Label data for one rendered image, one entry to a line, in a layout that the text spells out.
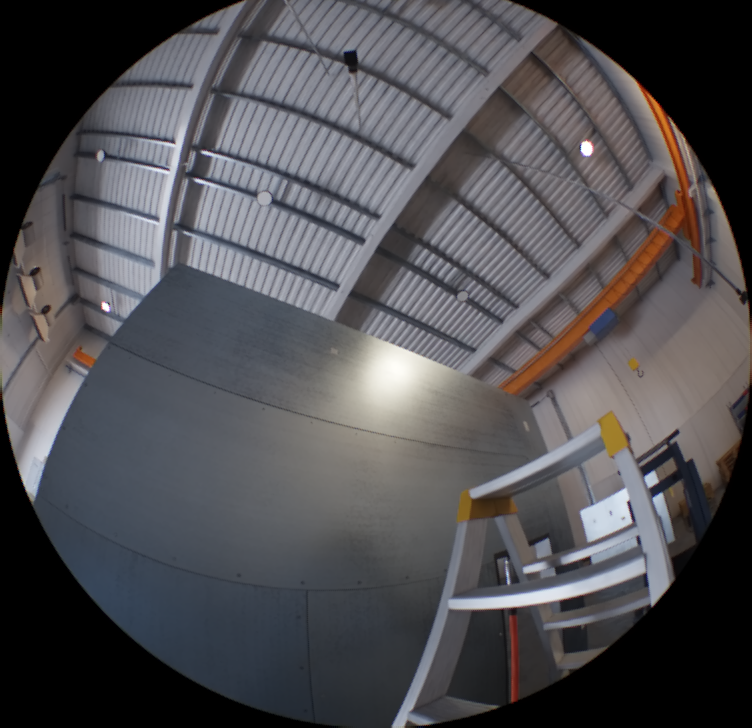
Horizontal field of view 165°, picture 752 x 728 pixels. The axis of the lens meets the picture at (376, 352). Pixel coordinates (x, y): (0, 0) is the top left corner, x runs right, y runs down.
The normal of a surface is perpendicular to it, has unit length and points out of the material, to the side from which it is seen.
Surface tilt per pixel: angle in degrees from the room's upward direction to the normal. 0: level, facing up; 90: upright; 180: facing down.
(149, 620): 90
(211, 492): 90
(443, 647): 92
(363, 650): 90
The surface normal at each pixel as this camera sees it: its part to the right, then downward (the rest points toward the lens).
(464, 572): 0.54, -0.58
